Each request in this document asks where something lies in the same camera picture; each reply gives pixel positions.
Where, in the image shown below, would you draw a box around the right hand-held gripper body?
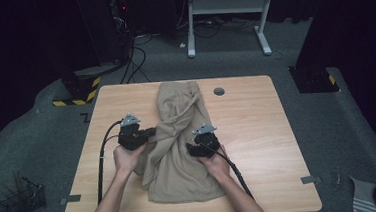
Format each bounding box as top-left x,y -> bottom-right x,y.
190,122 -> 223,160

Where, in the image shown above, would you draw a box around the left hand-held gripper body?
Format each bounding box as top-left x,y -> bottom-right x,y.
114,111 -> 152,153

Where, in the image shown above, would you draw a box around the beige pants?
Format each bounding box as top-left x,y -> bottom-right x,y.
127,78 -> 228,207

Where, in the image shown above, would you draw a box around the person's left hand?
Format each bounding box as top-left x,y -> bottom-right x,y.
112,142 -> 150,175

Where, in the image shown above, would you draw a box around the person's right hand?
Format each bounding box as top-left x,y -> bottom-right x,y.
196,144 -> 232,183

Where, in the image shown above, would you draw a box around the black base with yellow stripes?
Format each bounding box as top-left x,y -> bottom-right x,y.
49,65 -> 105,108

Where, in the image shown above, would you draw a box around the grey tape piece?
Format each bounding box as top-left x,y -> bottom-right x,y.
299,174 -> 324,185
59,194 -> 83,206

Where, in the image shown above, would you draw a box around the black square stand base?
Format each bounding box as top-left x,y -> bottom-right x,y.
287,62 -> 340,96

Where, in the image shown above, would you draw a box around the striped grey cloth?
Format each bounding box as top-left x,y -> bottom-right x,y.
349,173 -> 376,212

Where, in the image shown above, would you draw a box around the thin black left gripper cable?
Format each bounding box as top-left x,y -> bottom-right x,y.
98,134 -> 122,160

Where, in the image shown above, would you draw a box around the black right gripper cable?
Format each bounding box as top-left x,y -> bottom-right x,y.
198,138 -> 256,205

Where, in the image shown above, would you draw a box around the thick black left gripper cable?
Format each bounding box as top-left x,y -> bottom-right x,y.
91,119 -> 130,206

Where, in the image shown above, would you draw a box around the black floor cables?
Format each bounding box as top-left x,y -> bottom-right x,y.
116,30 -> 158,86

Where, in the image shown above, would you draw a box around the black wire basket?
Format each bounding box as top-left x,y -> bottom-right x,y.
0,175 -> 48,212

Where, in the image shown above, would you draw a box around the white metal stand frame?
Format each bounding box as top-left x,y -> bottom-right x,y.
183,0 -> 282,62

